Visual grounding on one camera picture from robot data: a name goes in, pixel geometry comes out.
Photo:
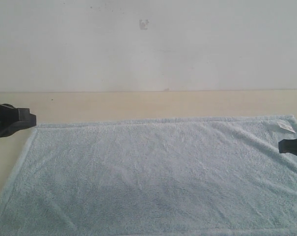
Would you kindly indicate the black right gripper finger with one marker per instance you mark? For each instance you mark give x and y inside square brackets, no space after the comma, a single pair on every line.
[288,146]

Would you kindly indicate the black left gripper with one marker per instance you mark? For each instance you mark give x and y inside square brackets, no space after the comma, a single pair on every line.
[14,119]

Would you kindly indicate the light blue terry towel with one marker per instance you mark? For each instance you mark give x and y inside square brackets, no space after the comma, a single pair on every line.
[154,177]

